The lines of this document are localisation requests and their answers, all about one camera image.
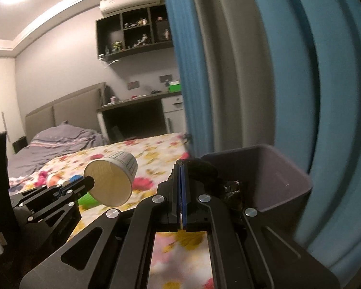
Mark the green foam net sleeve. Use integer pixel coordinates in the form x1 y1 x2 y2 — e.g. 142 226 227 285
78 192 100 210

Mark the white grid paper cup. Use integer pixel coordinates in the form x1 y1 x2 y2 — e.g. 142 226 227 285
83 151 138 207

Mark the orange paper cup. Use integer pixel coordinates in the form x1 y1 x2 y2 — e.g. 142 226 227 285
46 173 69 188

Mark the blue foam net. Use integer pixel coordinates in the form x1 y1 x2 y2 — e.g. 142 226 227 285
69 175 83 183

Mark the black plastic bag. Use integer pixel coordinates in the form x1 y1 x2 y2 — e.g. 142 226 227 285
224 180 241 201

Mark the purple plastic trash bin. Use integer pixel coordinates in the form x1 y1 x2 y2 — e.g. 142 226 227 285
202 144 312 236

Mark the purple striped duvet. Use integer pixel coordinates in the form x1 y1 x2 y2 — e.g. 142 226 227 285
7 123 108 178

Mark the black bedside table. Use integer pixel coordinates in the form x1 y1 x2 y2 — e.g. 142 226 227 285
12 136 28 154

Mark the floral bed sheet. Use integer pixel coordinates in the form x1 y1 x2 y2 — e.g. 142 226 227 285
9 133 214 288

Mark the white wardrobe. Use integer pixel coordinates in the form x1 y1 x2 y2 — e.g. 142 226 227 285
0 58 25 144

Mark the grey padded headboard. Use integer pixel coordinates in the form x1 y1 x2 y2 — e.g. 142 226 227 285
25 82 106 142

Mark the dark desk with drawers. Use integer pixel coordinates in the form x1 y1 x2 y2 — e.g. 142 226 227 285
97 92 187 143

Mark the green box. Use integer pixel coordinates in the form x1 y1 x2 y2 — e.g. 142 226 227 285
169 80 181 92

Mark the blue grey curtain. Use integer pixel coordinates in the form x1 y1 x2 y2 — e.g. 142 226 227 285
165 0 361 288

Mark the white air conditioner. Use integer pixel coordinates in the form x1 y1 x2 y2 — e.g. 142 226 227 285
99 0 160 17

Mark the wall socket panel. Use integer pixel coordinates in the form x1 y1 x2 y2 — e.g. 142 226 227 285
127 81 140 90

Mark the dark wall shelf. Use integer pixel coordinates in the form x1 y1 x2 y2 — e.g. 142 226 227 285
96 3 173 63

